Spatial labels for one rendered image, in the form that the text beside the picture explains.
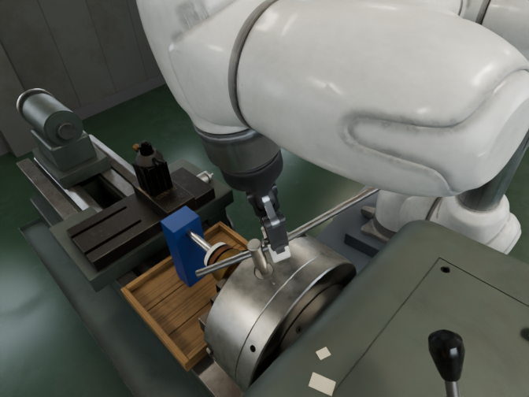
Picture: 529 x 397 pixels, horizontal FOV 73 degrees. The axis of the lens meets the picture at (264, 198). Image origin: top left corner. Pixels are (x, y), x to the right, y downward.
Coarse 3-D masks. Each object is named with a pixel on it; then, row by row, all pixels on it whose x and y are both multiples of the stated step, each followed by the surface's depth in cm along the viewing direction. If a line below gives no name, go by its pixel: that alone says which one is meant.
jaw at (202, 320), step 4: (224, 276) 77; (220, 280) 76; (224, 280) 76; (216, 284) 75; (220, 284) 75; (216, 288) 76; (220, 288) 75; (216, 292) 78; (212, 300) 73; (212, 304) 74; (208, 312) 70; (204, 316) 70; (200, 320) 69; (204, 320) 69; (200, 324) 70; (204, 324) 68; (204, 328) 70; (208, 344) 68
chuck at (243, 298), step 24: (312, 240) 70; (240, 264) 63; (288, 264) 62; (240, 288) 61; (264, 288) 59; (216, 312) 62; (240, 312) 60; (216, 336) 62; (240, 336) 59; (216, 360) 65
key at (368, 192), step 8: (360, 192) 55; (368, 192) 54; (352, 200) 55; (360, 200) 55; (336, 208) 55; (344, 208) 55; (320, 216) 56; (328, 216) 55; (304, 224) 56; (312, 224) 56; (296, 232) 56; (304, 232) 56; (264, 248) 56; (232, 256) 56; (240, 256) 56; (248, 256) 56; (216, 264) 56; (224, 264) 56; (232, 264) 56; (200, 272) 55; (208, 272) 55
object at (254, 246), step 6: (252, 240) 55; (258, 240) 55; (252, 246) 55; (258, 246) 55; (252, 252) 55; (258, 252) 55; (252, 258) 57; (258, 258) 56; (264, 258) 58; (258, 264) 58; (264, 264) 58; (264, 270) 60
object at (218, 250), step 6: (222, 246) 82; (228, 246) 82; (216, 252) 80; (222, 252) 80; (228, 252) 79; (234, 252) 80; (210, 258) 80; (216, 258) 80; (222, 258) 78; (210, 264) 80; (234, 264) 78; (222, 270) 77; (228, 270) 77; (216, 276) 79; (222, 276) 77; (228, 276) 78
